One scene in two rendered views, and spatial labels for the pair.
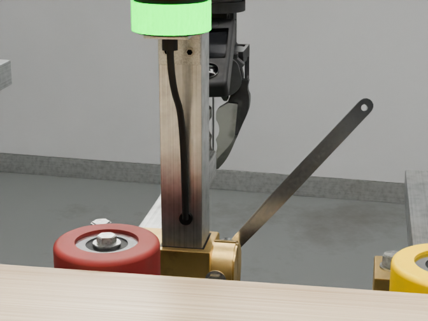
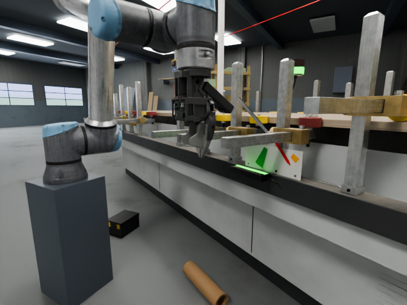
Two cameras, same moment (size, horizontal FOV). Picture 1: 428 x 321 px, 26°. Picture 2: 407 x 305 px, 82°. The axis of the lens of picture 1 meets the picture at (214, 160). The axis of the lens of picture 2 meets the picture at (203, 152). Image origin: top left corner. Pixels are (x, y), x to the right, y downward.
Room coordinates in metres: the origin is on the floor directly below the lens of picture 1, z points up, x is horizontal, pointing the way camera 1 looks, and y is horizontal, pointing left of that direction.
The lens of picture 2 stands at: (1.54, 0.43, 0.94)
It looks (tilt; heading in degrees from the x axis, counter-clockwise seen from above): 11 degrees down; 226
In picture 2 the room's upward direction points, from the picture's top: straight up
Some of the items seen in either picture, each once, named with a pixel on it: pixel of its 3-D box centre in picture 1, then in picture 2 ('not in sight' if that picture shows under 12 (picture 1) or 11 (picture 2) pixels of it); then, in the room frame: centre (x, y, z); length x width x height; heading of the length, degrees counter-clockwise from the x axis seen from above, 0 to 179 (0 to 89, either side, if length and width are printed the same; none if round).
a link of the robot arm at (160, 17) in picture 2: not in sight; (166, 31); (1.14, -0.12, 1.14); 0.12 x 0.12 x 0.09; 86
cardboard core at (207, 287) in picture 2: not in sight; (203, 282); (0.79, -0.34, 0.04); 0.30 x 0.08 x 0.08; 80
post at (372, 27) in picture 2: not in sight; (362, 109); (0.78, 0.27, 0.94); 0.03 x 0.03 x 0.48; 80
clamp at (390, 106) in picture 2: not in sight; (372, 106); (0.79, 0.29, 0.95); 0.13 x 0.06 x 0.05; 80
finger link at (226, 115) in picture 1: (228, 130); (192, 140); (1.14, -0.02, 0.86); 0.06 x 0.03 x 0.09; 170
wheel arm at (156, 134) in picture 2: not in sight; (192, 132); (0.76, -0.45, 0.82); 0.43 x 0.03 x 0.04; 170
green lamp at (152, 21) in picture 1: (171, 14); (295, 71); (0.70, 0.03, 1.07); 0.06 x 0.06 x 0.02
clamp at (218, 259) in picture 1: (160, 265); (288, 135); (0.74, 0.05, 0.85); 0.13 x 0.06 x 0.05; 80
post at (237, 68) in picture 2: not in sight; (236, 118); (0.70, -0.22, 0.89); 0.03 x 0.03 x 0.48; 80
